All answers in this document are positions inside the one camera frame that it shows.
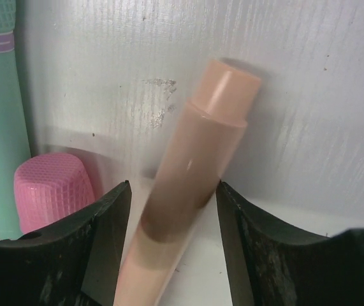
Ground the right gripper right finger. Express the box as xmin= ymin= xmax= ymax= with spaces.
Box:
xmin=215 ymin=182 xmax=364 ymax=305

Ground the pink microphone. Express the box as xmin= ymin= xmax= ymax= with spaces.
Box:
xmin=14 ymin=152 xmax=95 ymax=234

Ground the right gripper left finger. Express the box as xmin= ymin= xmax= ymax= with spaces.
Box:
xmin=0 ymin=181 xmax=131 ymax=305

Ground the peach microphone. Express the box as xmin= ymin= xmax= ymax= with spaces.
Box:
xmin=114 ymin=58 xmax=261 ymax=305

